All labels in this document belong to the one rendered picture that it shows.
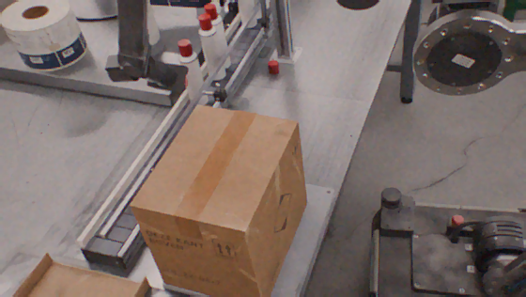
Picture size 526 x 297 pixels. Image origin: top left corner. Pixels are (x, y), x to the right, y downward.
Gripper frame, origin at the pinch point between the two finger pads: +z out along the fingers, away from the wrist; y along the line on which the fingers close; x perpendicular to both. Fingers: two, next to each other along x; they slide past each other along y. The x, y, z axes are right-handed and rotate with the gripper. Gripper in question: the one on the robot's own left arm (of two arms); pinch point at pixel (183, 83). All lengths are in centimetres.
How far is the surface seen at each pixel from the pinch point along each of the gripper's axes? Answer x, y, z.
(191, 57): -7.0, -1.2, -0.4
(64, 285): 52, 7, -23
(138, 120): 11.3, 19.0, 12.3
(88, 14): -23, 59, 33
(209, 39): -14.5, -1.3, 8.3
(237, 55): -14.6, -1.7, 28.0
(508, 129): -18, -85, 147
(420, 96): -30, -46, 157
